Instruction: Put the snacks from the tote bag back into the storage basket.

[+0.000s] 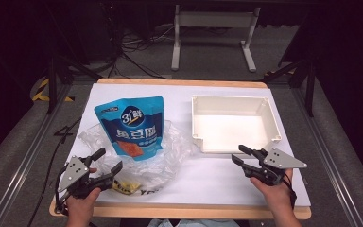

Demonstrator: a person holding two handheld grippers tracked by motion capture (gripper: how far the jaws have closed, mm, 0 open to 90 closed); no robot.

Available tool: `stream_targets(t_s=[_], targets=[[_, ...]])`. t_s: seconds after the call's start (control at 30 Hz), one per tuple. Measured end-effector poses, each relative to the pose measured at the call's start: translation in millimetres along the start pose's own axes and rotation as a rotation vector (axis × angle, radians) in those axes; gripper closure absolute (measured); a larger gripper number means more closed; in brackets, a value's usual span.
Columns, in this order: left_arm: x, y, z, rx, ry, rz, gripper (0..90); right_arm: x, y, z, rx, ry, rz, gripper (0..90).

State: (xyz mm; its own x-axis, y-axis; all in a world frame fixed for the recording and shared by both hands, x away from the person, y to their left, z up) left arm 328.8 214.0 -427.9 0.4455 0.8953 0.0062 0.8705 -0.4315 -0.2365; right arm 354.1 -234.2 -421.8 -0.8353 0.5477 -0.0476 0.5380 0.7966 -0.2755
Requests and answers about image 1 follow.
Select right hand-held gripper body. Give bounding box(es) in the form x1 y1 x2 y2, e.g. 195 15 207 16
242 147 308 187

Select black stand legs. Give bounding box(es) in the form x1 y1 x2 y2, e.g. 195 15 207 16
263 58 317 118
45 51 103 115

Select aluminium floor rail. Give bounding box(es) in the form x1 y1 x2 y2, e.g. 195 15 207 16
0 83 74 227
291 86 363 227

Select white metal desk frame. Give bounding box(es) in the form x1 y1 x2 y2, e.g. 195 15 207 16
170 4 262 73

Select black floor cable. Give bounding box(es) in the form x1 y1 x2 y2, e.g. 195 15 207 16
26 116 83 227

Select yellow snack packet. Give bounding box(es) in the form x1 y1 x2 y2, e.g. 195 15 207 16
112 179 143 195

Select blue food pouch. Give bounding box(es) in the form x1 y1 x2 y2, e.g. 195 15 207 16
94 96 165 162

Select person's left hand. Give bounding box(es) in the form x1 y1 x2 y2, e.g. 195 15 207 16
65 187 103 219

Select white table sheet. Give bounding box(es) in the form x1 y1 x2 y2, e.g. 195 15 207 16
56 82 312 208

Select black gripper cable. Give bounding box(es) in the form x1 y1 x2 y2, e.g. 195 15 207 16
54 164 71 216
281 171 298 211

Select person's right hand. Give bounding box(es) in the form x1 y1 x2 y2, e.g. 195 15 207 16
250 168 294 219

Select yellow black hazard tape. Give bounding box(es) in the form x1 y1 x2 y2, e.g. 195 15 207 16
31 77 76 103

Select white plastic box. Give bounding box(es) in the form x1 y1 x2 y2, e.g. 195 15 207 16
190 94 283 154

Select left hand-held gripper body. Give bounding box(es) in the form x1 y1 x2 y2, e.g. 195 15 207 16
57 155 113 200

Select clear plastic bag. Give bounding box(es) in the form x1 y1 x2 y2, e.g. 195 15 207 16
77 119 197 195

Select tangle of floor cables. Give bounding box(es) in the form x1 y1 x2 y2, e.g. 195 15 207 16
105 23 178 79

